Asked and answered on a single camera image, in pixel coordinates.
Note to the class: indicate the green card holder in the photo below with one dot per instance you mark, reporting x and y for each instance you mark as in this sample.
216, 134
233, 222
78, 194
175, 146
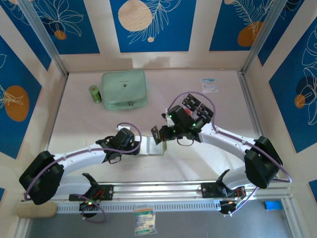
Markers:
153, 148

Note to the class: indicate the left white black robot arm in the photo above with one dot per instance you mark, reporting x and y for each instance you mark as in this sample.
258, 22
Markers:
81, 156

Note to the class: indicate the aluminium side rail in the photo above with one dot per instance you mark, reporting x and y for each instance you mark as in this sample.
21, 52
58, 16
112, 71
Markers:
55, 114
256, 124

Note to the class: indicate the black credit card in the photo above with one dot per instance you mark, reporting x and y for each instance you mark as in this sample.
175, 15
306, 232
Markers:
193, 98
207, 115
187, 103
156, 136
205, 107

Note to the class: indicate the aluminium frame post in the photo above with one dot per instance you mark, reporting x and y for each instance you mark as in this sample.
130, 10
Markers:
42, 32
266, 32

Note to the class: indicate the blue sponge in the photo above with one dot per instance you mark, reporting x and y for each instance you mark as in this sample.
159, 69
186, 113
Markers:
272, 205

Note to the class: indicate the beige foam block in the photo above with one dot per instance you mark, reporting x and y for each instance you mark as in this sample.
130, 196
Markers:
42, 211

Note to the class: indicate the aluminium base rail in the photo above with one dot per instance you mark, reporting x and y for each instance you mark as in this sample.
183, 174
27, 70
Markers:
158, 189

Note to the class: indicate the green white plastic packet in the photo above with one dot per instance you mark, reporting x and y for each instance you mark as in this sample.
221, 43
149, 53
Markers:
144, 220

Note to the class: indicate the green cylindrical can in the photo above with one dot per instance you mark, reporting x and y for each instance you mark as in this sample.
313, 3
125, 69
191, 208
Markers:
95, 95

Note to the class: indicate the mint green zip pouch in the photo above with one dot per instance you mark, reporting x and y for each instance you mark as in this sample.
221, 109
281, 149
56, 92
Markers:
123, 86

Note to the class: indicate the blue white paper sachet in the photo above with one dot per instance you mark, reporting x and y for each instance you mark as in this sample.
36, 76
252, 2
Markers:
209, 85

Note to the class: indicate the white red credit card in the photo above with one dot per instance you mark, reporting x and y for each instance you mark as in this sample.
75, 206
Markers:
188, 112

